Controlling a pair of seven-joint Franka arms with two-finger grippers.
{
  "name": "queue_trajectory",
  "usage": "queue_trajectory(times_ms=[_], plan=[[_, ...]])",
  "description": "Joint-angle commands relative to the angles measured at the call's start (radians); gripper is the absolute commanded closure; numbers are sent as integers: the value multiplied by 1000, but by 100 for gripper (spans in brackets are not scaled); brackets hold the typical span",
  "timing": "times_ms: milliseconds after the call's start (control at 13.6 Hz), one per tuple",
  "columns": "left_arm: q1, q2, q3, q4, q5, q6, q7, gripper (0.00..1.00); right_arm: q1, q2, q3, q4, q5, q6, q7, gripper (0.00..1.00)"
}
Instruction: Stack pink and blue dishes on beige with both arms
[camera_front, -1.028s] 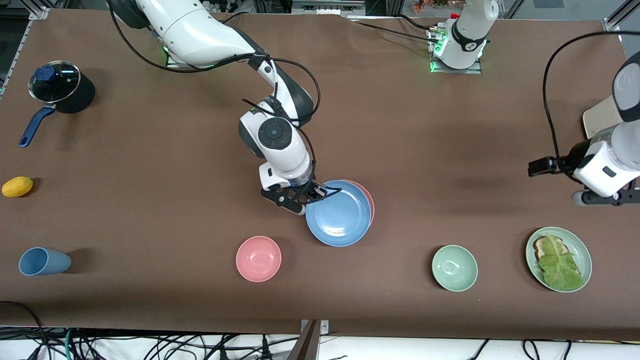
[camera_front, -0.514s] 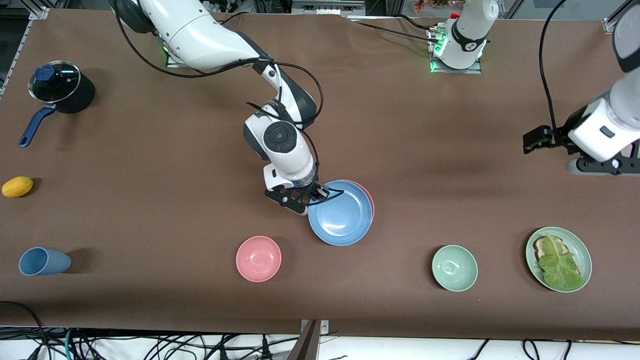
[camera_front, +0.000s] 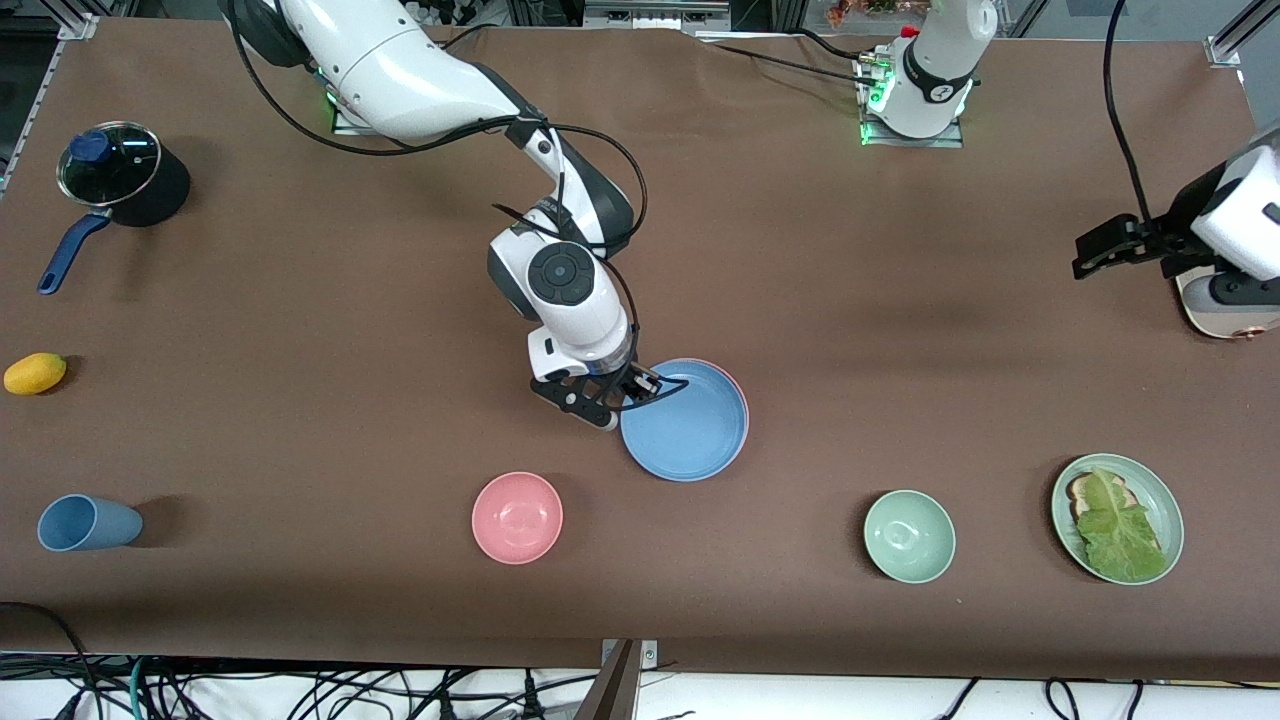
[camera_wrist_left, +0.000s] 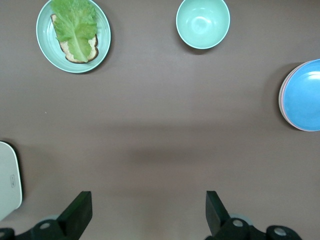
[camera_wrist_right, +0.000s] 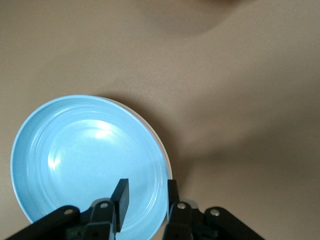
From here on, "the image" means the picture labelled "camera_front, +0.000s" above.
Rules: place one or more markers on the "pink plate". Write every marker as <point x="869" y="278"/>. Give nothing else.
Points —
<point x="741" y="395"/>

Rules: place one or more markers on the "blue plate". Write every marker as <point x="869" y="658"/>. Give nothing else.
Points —
<point x="690" y="430"/>

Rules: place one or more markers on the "white pan with copper rim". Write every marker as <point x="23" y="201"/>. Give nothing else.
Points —
<point x="1235" y="315"/>

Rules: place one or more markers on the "green lettuce leaf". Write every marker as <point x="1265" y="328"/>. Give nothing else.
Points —
<point x="1120" y="530"/>

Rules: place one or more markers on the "yellow lemon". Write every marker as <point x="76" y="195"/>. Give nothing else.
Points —
<point x="35" y="373"/>

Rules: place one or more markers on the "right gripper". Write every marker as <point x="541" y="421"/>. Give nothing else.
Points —
<point x="622" y="378"/>

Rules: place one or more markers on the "green bowl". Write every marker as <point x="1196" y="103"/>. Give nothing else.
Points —
<point x="909" y="536"/>

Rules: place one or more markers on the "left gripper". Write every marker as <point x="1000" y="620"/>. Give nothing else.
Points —
<point x="1157" y="239"/>

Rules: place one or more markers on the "toasted bread slice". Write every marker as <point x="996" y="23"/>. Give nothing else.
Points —
<point x="1078" y="492"/>

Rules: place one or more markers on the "blue cup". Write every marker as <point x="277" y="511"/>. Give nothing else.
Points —
<point x="90" y="523"/>

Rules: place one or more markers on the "green plate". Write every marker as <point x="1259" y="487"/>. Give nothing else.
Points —
<point x="1163" y="500"/>

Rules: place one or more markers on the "silver table edge bracket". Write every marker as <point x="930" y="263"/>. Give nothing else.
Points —
<point x="650" y="655"/>

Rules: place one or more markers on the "aluminium frame rail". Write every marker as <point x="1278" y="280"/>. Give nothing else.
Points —
<point x="655" y="12"/>
<point x="75" y="28"/>
<point x="1235" y="40"/>

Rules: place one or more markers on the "pink bowl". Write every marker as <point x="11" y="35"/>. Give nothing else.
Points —
<point x="517" y="518"/>

